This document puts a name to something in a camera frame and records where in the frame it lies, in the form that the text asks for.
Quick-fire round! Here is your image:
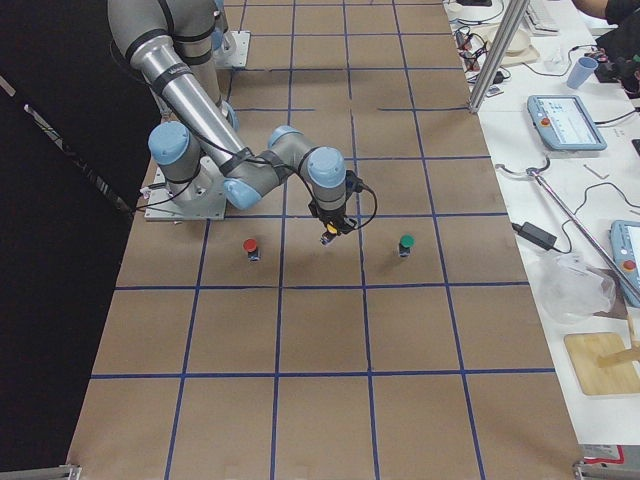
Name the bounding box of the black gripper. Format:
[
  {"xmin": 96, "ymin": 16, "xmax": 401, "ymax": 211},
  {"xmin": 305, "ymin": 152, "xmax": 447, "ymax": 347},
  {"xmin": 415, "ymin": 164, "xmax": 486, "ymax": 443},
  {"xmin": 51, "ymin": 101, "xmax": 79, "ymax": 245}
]
[{"xmin": 308, "ymin": 197, "xmax": 356, "ymax": 235}]

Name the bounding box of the yellow push button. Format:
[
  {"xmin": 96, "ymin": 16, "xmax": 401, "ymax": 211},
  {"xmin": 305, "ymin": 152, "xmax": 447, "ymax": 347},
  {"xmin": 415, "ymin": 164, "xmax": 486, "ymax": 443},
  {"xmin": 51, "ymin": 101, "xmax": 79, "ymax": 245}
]
[{"xmin": 320, "ymin": 224, "xmax": 339, "ymax": 246}]

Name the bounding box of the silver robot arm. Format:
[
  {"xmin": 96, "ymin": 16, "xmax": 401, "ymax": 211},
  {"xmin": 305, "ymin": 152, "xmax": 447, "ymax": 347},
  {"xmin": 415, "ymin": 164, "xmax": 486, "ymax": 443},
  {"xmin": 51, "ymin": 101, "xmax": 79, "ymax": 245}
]
[{"xmin": 107, "ymin": 1, "xmax": 363, "ymax": 242}]

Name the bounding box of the green push button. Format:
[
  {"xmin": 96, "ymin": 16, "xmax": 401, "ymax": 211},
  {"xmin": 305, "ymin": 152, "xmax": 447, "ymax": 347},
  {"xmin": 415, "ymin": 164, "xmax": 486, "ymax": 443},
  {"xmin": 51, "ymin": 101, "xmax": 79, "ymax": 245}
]
[{"xmin": 398, "ymin": 234, "xmax": 415, "ymax": 258}]

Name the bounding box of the red push button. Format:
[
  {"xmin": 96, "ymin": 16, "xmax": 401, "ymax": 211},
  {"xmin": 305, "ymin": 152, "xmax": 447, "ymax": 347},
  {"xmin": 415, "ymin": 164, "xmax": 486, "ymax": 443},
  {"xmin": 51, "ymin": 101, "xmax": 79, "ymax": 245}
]
[{"xmin": 242, "ymin": 238, "xmax": 261, "ymax": 261}]

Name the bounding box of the black power adapter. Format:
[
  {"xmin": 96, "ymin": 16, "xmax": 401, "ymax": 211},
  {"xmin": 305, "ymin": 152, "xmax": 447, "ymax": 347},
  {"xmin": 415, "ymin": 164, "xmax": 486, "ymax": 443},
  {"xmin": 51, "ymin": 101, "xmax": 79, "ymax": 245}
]
[{"xmin": 511, "ymin": 222, "xmax": 557, "ymax": 251}]

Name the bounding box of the metal reacher stick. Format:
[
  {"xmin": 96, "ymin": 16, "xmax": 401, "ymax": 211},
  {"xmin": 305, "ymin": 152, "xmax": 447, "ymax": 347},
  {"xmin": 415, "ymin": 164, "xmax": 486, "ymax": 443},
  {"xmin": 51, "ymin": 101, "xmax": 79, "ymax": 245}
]
[{"xmin": 495, "ymin": 156, "xmax": 639, "ymax": 300}]

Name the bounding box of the clear plastic bag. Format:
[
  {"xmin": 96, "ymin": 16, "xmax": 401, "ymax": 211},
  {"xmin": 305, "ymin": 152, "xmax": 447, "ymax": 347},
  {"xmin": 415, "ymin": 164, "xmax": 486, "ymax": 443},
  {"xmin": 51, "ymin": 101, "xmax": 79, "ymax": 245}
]
[{"xmin": 534, "ymin": 252, "xmax": 616, "ymax": 324}]

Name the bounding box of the upper teach pendant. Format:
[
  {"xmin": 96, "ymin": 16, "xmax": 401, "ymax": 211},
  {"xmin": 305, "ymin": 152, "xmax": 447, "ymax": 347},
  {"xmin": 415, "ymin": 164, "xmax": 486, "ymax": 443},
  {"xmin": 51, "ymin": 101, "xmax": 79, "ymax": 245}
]
[{"xmin": 526, "ymin": 95, "xmax": 607, "ymax": 152}]

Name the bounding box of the teach pendant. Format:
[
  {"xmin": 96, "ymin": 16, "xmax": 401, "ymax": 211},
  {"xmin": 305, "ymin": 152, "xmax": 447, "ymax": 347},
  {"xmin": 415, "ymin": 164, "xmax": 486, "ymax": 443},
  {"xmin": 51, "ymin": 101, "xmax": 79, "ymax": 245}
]
[
  {"xmin": 609, "ymin": 220, "xmax": 639, "ymax": 290},
  {"xmin": 526, "ymin": 95, "xmax": 607, "ymax": 152}
]

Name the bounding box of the beige plate stack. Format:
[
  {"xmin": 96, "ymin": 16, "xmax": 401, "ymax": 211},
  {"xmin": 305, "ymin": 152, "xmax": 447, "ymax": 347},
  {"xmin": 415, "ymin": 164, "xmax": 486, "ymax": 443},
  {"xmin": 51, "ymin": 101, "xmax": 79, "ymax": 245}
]
[{"xmin": 471, "ymin": 24, "xmax": 540, "ymax": 67}]

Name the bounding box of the wooden cutting board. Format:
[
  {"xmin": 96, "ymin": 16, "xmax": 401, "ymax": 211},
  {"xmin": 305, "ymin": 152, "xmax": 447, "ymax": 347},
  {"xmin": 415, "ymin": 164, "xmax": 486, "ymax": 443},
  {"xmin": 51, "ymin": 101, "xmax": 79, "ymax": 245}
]
[{"xmin": 564, "ymin": 332, "xmax": 639, "ymax": 396}]

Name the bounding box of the lower teach pendant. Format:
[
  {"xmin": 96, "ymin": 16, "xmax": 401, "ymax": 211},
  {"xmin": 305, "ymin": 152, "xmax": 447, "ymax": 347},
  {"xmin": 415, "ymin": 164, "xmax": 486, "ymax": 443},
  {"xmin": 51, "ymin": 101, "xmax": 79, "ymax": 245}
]
[{"xmin": 609, "ymin": 220, "xmax": 639, "ymax": 290}]

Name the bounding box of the blue plastic cup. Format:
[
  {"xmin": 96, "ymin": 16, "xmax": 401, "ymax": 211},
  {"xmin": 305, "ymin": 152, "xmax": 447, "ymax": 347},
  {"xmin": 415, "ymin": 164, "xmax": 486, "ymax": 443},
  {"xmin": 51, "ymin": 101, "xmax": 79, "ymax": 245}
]
[{"xmin": 566, "ymin": 56, "xmax": 599, "ymax": 89}]

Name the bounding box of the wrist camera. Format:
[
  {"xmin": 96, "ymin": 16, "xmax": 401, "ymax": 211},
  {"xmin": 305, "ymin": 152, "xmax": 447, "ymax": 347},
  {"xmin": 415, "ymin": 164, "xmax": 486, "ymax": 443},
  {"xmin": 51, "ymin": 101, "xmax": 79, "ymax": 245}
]
[{"xmin": 345, "ymin": 170, "xmax": 363, "ymax": 195}]

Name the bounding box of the right black braided cable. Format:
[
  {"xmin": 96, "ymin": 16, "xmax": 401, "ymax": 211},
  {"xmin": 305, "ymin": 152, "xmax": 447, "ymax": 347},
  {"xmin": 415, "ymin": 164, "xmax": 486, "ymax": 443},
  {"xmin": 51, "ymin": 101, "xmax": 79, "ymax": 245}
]
[{"xmin": 344, "ymin": 182, "xmax": 379, "ymax": 232}]

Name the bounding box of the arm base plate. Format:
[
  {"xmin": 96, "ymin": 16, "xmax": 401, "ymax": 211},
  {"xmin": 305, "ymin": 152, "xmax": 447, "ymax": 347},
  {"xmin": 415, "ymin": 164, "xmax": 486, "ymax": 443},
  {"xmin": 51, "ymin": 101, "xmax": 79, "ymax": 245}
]
[
  {"xmin": 212, "ymin": 30, "xmax": 251, "ymax": 70},
  {"xmin": 144, "ymin": 156, "xmax": 227, "ymax": 222}
]

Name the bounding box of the aluminium frame post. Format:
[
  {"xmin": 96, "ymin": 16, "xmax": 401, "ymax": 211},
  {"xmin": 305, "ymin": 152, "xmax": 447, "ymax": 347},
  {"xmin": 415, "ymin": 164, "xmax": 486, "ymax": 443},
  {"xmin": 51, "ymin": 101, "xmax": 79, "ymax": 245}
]
[{"xmin": 468, "ymin": 0, "xmax": 529, "ymax": 114}]

